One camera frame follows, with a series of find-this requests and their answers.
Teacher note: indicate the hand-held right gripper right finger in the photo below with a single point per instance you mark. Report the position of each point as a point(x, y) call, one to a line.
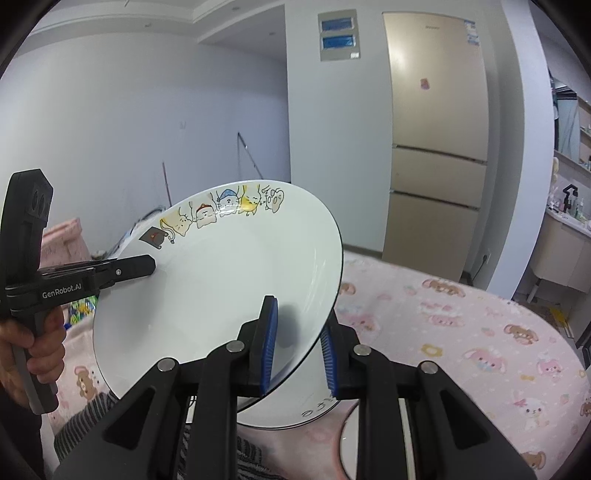
point(330, 369)

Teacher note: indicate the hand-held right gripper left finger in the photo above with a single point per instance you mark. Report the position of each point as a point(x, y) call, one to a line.
point(269, 346)

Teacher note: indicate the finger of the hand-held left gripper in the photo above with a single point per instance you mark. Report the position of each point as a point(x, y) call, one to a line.
point(136, 266)

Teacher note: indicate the white plate with cartoon print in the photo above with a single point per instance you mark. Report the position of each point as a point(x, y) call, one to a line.
point(221, 286)

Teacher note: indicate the person's left hand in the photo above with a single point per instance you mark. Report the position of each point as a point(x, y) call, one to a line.
point(51, 355)

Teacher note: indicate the colourful printed bag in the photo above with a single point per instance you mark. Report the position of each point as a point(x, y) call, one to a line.
point(82, 311)

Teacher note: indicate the pink fabric box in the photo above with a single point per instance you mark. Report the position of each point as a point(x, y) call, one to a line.
point(64, 242)

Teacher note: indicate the white plate on table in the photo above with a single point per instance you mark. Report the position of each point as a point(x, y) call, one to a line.
point(295, 414)

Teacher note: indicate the clear glass bowl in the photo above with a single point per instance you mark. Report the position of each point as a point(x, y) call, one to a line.
point(349, 443)

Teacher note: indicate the pink printed tablecloth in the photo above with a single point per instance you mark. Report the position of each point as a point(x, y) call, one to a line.
point(461, 332)

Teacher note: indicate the grey striped cloth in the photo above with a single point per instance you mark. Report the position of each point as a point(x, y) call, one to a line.
point(90, 424)

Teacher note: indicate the yellow slippers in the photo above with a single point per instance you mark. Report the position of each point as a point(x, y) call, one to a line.
point(558, 316)

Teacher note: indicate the gold three-door refrigerator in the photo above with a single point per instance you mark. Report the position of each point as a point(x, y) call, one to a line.
point(436, 152)

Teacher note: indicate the beige bathroom vanity cabinet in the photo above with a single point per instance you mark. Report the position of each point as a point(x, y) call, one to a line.
point(561, 258)

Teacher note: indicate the black pump bottle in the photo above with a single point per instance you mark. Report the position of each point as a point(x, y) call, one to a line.
point(570, 198)

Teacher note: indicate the cream plush toy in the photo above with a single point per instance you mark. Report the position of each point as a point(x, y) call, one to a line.
point(554, 177)

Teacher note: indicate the pink fridge sticker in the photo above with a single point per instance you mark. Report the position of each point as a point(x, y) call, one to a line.
point(425, 84)

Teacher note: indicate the grey electrical panel box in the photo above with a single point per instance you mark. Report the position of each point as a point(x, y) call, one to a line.
point(339, 36)

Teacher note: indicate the wooden mirror cabinet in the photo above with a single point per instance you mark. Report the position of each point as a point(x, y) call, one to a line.
point(577, 134)

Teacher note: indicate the blue and white fridge label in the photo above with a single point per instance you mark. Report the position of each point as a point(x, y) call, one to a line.
point(472, 33)

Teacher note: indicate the white wall outlet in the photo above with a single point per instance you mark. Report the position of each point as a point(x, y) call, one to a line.
point(485, 256)

